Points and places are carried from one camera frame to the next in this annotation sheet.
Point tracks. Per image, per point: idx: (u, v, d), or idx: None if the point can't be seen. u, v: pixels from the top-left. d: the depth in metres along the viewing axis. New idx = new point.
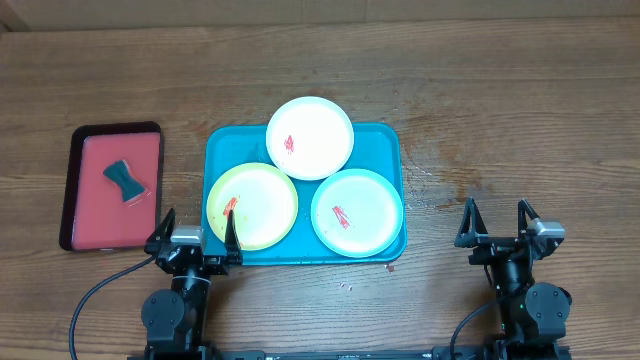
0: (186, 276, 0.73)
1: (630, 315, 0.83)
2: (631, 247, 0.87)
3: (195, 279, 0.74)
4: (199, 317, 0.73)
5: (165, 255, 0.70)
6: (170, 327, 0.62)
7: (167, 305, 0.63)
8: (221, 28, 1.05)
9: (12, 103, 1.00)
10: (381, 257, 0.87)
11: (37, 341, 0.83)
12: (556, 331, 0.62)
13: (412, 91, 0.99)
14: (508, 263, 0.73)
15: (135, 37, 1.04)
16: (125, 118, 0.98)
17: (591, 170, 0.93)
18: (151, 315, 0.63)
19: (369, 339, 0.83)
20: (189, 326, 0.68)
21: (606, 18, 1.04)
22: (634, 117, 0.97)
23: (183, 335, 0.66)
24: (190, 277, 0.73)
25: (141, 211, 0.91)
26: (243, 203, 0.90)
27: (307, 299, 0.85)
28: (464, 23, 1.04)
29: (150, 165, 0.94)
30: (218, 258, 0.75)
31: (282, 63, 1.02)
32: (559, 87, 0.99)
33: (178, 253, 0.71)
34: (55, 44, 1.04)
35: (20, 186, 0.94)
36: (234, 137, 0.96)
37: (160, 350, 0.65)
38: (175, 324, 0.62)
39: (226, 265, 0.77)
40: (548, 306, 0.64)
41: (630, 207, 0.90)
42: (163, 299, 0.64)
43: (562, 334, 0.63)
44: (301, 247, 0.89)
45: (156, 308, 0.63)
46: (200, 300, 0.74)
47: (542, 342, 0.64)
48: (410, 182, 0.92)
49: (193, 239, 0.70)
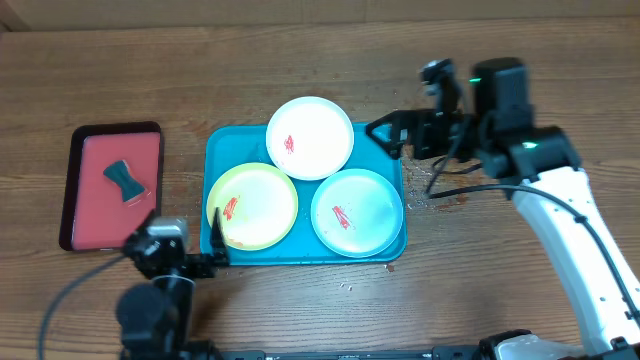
0: (168, 275, 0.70)
1: None
2: (631, 248, 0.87)
3: (177, 278, 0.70)
4: (181, 317, 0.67)
5: (142, 247, 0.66)
6: (148, 322, 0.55)
7: (144, 298, 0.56)
8: (221, 28, 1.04)
9: (12, 103, 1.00)
10: (381, 257, 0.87)
11: (36, 341, 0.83)
12: (514, 70, 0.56)
13: (412, 91, 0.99)
14: (441, 113, 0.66)
15: (135, 37, 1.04)
16: (125, 118, 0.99)
17: (591, 171, 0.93)
18: (127, 311, 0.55)
19: (369, 339, 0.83)
20: (168, 326, 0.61)
21: (605, 18, 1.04)
22: (634, 117, 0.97)
23: (162, 334, 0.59)
24: (172, 276, 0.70)
25: (141, 211, 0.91)
26: (243, 203, 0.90)
27: (307, 299, 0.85)
28: (465, 23, 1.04)
29: (150, 166, 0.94)
30: (202, 257, 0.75)
31: (282, 63, 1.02)
32: (559, 88, 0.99)
33: (156, 247, 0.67)
34: (55, 44, 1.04)
35: (20, 186, 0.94)
36: (234, 138, 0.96)
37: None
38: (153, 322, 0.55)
39: (211, 266, 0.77)
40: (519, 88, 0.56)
41: (631, 207, 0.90)
42: (140, 292, 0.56)
43: (524, 70, 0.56)
44: (300, 247, 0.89)
45: (132, 303, 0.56)
46: (184, 297, 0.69)
47: (511, 91, 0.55)
48: (410, 182, 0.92)
49: (173, 229, 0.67)
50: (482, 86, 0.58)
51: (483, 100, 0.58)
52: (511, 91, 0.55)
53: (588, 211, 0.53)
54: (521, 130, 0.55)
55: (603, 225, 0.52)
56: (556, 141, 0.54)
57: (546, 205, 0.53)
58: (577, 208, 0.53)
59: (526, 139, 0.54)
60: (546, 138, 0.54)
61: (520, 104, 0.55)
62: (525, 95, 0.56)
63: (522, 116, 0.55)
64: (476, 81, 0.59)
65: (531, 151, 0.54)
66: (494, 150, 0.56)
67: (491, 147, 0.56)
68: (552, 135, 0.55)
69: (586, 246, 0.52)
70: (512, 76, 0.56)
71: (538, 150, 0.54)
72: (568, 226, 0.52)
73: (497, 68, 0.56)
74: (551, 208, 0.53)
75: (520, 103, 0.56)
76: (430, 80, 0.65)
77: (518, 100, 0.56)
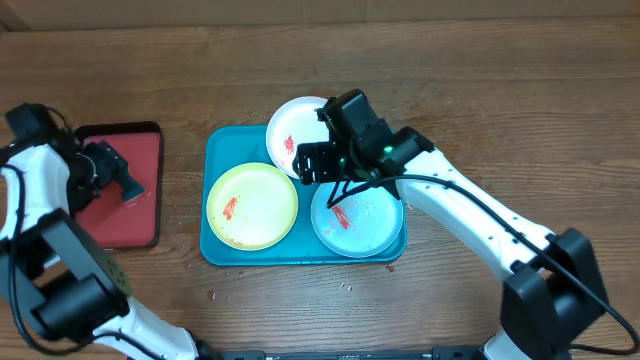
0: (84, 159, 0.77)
1: (630, 315, 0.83)
2: (631, 247, 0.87)
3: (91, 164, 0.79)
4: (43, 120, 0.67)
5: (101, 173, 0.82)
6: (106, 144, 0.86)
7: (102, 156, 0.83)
8: (221, 27, 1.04)
9: (12, 103, 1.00)
10: (381, 257, 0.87)
11: (37, 342, 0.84)
12: (352, 101, 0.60)
13: (412, 91, 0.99)
14: (333, 143, 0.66)
15: (134, 37, 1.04)
16: (124, 118, 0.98)
17: (591, 170, 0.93)
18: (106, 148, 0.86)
19: (369, 339, 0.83)
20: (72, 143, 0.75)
21: (606, 18, 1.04)
22: (634, 117, 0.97)
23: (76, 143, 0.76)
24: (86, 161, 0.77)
25: (141, 211, 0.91)
26: (243, 203, 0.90)
27: (307, 299, 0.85)
28: (465, 23, 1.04)
29: (150, 166, 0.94)
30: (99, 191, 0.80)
31: (282, 63, 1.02)
32: (559, 88, 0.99)
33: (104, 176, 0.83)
34: (55, 44, 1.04)
35: None
36: (234, 137, 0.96)
37: (19, 139, 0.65)
38: (30, 112, 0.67)
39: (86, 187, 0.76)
40: (360, 112, 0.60)
41: (630, 207, 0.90)
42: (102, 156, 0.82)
43: (359, 94, 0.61)
44: (301, 247, 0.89)
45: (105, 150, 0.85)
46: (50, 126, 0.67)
47: (356, 119, 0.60)
48: None
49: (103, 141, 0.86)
50: (338, 124, 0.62)
51: (344, 136, 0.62)
52: (359, 117, 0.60)
53: (451, 177, 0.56)
54: (383, 142, 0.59)
55: (466, 181, 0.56)
56: (409, 143, 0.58)
57: (418, 185, 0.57)
58: (442, 174, 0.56)
59: (387, 146, 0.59)
60: (402, 143, 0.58)
61: (372, 123, 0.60)
62: (372, 115, 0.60)
63: (376, 133, 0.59)
64: (331, 122, 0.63)
65: (391, 155, 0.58)
66: (369, 166, 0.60)
67: (368, 166, 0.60)
68: (405, 138, 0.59)
69: (462, 204, 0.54)
70: (352, 106, 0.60)
71: (395, 154, 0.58)
72: (441, 195, 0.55)
73: (340, 103, 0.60)
74: (423, 186, 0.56)
75: (372, 121, 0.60)
76: (322, 118, 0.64)
77: (367, 122, 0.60)
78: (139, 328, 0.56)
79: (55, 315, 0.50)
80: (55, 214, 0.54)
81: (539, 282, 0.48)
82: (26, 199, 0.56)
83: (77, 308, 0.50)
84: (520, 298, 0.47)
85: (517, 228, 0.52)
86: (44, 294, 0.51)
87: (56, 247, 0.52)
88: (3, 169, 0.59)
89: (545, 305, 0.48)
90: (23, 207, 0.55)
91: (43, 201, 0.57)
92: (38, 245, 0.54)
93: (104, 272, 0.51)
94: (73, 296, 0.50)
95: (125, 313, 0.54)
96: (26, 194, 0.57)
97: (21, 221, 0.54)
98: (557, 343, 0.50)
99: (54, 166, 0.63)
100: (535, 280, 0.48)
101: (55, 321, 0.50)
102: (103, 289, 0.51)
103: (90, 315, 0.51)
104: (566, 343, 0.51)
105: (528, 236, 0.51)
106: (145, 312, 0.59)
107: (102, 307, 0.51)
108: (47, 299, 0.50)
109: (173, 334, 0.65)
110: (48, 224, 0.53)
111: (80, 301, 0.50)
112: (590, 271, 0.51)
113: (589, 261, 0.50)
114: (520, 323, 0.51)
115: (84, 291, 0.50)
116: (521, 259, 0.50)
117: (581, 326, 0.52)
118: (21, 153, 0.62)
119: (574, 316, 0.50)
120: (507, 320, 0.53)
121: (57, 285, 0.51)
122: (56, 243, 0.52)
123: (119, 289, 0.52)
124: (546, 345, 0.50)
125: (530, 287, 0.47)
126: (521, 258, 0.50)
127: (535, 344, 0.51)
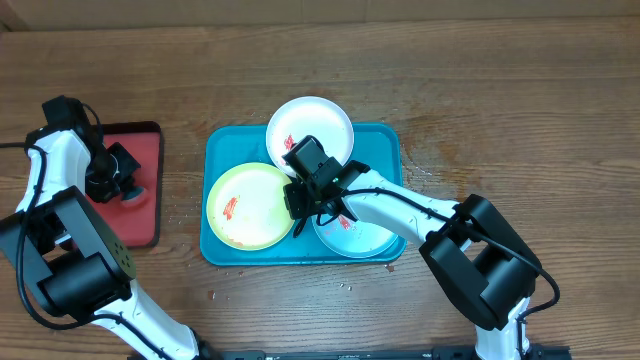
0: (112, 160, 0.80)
1: (631, 315, 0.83)
2: (631, 247, 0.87)
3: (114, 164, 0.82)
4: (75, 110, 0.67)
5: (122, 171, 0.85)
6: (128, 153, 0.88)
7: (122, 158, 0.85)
8: (221, 27, 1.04)
9: (12, 103, 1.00)
10: (381, 257, 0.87)
11: (37, 341, 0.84)
12: (303, 148, 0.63)
13: (412, 91, 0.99)
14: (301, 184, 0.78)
15: (135, 37, 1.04)
16: (124, 118, 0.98)
17: (591, 170, 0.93)
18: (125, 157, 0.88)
19: (370, 339, 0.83)
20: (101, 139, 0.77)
21: (605, 18, 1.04)
22: (634, 117, 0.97)
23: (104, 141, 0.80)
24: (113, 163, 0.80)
25: (140, 211, 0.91)
26: (243, 204, 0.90)
27: (307, 299, 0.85)
28: (464, 23, 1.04)
29: (149, 165, 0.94)
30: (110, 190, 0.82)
31: (282, 63, 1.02)
32: (558, 88, 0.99)
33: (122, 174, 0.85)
34: (55, 44, 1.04)
35: (20, 186, 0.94)
36: (234, 137, 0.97)
37: (48, 123, 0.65)
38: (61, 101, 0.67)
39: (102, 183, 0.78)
40: (313, 156, 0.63)
41: (630, 207, 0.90)
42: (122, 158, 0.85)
43: (309, 139, 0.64)
44: (301, 247, 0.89)
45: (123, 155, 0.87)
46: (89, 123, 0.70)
47: (308, 162, 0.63)
48: (410, 182, 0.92)
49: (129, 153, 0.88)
50: (296, 169, 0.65)
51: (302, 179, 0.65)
52: (312, 159, 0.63)
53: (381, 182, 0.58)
54: (334, 176, 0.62)
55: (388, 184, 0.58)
56: (354, 173, 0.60)
57: (358, 198, 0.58)
58: (375, 184, 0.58)
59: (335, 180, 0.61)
60: (348, 175, 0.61)
61: (324, 161, 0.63)
62: (324, 155, 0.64)
63: (327, 171, 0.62)
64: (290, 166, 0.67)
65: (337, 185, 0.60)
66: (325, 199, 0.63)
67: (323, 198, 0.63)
68: (352, 170, 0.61)
69: (394, 204, 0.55)
70: (304, 151, 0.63)
71: (342, 183, 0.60)
72: (373, 200, 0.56)
73: (294, 150, 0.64)
74: (362, 197, 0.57)
75: (324, 162, 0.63)
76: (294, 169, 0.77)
77: (320, 161, 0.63)
78: (140, 315, 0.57)
79: (59, 291, 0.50)
80: (67, 192, 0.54)
81: (450, 245, 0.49)
82: (45, 176, 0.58)
83: (81, 287, 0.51)
84: (435, 262, 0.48)
85: (432, 206, 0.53)
86: (51, 269, 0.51)
87: (66, 223, 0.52)
88: (29, 151, 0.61)
89: (463, 266, 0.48)
90: (42, 184, 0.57)
91: (61, 179, 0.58)
92: (52, 220, 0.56)
93: (111, 254, 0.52)
94: (78, 275, 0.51)
95: (127, 297, 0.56)
96: (46, 172, 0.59)
97: (38, 196, 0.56)
98: (493, 304, 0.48)
99: (76, 152, 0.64)
100: (446, 244, 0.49)
101: (59, 297, 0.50)
102: (107, 270, 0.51)
103: (92, 295, 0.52)
104: (507, 306, 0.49)
105: (439, 209, 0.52)
106: (147, 301, 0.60)
107: (105, 288, 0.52)
108: (54, 273, 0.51)
109: (174, 329, 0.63)
110: (61, 200, 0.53)
111: (85, 279, 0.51)
112: (503, 231, 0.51)
113: (498, 222, 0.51)
114: (456, 295, 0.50)
115: (88, 270, 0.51)
116: (434, 228, 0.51)
117: (518, 288, 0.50)
118: (47, 136, 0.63)
119: (502, 276, 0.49)
120: (451, 298, 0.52)
121: (65, 261, 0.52)
122: (69, 220, 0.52)
123: (123, 271, 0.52)
124: (482, 309, 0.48)
125: (442, 250, 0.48)
126: (435, 228, 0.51)
127: (477, 314, 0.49)
